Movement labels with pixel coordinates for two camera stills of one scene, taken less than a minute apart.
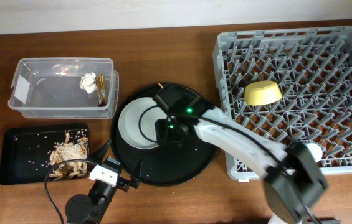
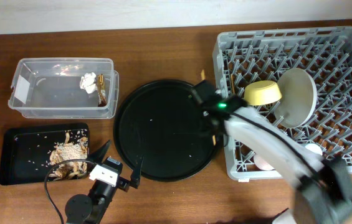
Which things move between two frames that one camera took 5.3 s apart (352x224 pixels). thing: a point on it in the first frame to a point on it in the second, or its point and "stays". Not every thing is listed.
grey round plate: (129, 123) to (299, 98)
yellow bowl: (261, 92) stays
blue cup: (316, 150) stays
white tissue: (87, 82) stays
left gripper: (123, 183) stays
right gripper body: (168, 130) to (204, 130)
